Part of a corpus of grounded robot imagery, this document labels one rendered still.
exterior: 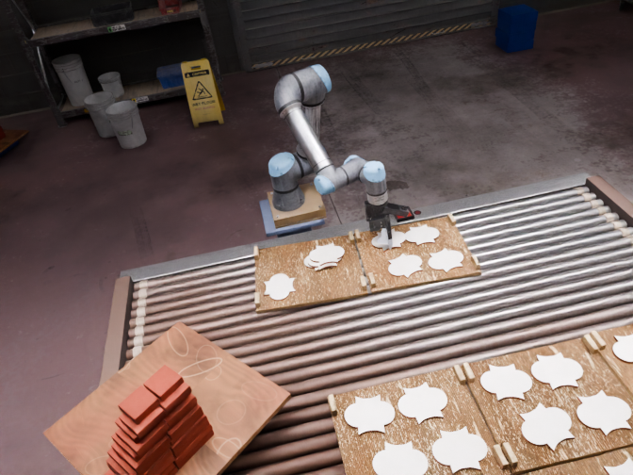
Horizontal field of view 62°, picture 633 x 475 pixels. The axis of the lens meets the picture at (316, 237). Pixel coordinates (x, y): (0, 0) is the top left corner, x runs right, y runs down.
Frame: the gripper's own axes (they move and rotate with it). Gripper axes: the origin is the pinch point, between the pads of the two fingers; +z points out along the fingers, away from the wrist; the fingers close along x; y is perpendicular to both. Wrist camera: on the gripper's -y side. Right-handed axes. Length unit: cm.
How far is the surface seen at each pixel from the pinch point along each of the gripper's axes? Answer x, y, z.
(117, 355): 36, 103, -7
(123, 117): -309, 178, 50
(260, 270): 4, 52, -2
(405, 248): 5.6, -5.2, 1.7
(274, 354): 45, 50, 0
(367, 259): 8.3, 10.4, 0.6
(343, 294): 24.6, 22.9, -0.2
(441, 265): 19.4, -15.2, 1.5
